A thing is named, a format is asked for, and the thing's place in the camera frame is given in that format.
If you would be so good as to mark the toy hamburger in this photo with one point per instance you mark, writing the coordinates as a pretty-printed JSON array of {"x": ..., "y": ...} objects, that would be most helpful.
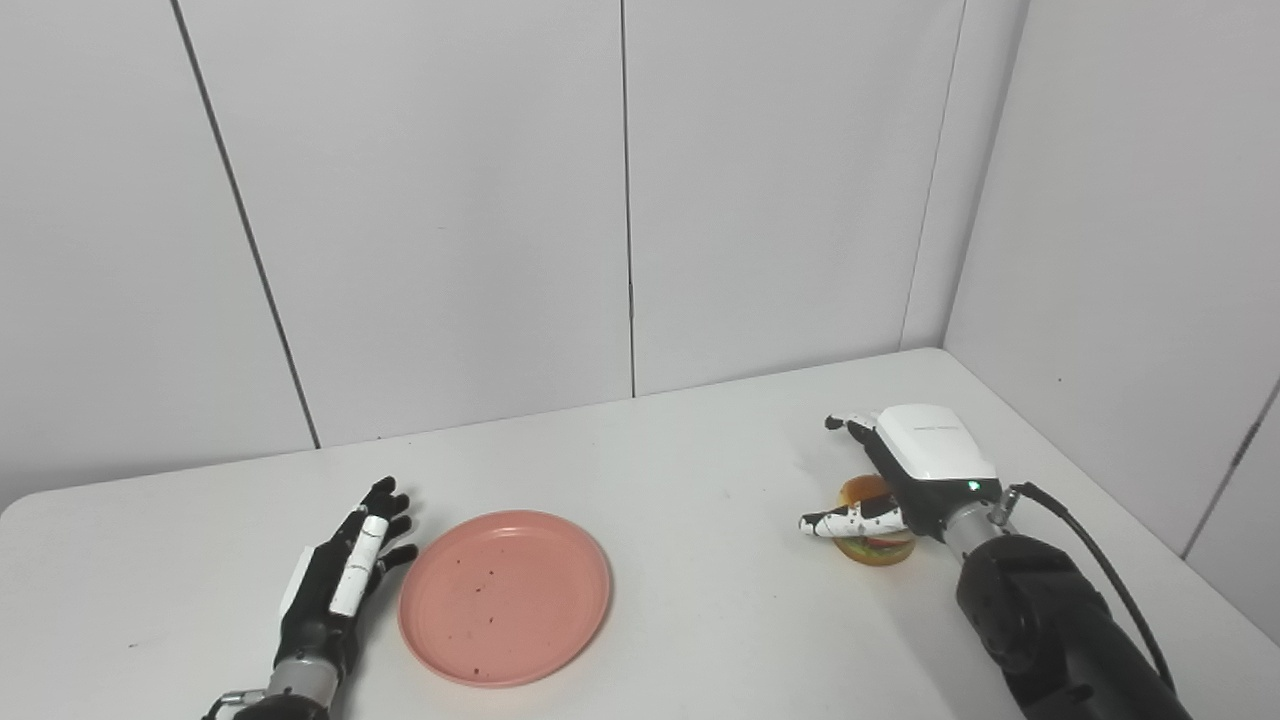
[{"x": 868, "y": 548}]

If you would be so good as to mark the pink round plate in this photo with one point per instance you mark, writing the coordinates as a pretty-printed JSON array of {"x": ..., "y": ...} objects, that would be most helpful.
[{"x": 505, "y": 598}]

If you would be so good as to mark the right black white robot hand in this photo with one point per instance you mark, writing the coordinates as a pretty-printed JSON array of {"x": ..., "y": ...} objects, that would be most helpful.
[{"x": 915, "y": 470}]

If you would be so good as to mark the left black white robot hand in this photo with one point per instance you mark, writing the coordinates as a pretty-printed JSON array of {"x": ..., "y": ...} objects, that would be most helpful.
[{"x": 335, "y": 585}]

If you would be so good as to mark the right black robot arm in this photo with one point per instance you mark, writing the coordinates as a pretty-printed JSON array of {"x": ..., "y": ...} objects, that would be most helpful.
[{"x": 1050, "y": 625}]

